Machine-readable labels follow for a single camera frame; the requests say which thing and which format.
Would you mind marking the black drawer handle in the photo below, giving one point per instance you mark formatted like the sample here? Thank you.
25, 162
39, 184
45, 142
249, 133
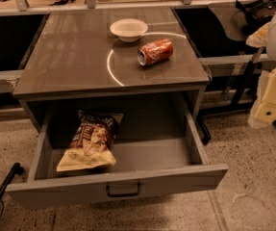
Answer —
123, 190

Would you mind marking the grey cabinet counter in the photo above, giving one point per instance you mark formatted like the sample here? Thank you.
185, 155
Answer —
77, 56

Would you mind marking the grey open drawer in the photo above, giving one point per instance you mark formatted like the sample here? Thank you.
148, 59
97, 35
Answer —
157, 145

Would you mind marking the white paper bowl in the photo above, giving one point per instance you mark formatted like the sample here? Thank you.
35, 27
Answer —
129, 30

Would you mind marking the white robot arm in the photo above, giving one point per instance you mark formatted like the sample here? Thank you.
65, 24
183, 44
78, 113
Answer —
271, 40

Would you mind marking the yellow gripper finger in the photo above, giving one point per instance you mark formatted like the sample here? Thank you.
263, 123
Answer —
263, 112
258, 38

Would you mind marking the black VR headset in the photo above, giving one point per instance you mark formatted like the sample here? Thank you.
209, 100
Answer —
257, 13

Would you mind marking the brown chip bag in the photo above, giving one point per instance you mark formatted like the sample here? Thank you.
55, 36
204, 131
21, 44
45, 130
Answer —
91, 145

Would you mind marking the orange soda can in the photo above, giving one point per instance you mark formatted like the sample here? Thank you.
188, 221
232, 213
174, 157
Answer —
155, 52

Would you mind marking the dark side table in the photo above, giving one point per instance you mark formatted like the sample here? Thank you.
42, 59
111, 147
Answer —
233, 20

